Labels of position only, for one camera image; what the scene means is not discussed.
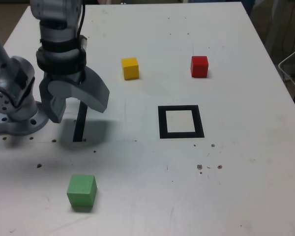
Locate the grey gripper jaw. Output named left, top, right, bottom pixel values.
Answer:
left=39, top=76, right=66, bottom=123
left=47, top=66, right=111, bottom=114

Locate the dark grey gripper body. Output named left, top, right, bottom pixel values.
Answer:
left=42, top=69, right=86, bottom=85

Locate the yellow cube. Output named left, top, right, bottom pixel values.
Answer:
left=121, top=57, right=140, bottom=81

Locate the green cube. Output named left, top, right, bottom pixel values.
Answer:
left=66, top=174, right=98, bottom=207

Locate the red cube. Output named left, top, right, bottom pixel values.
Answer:
left=191, top=56, right=209, bottom=78

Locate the black tape square outline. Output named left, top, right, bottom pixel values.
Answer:
left=157, top=105, right=205, bottom=140

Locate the black tape strip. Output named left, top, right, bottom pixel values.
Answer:
left=73, top=100, right=89, bottom=143

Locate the white background cable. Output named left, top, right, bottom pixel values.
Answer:
left=278, top=41, right=295, bottom=93

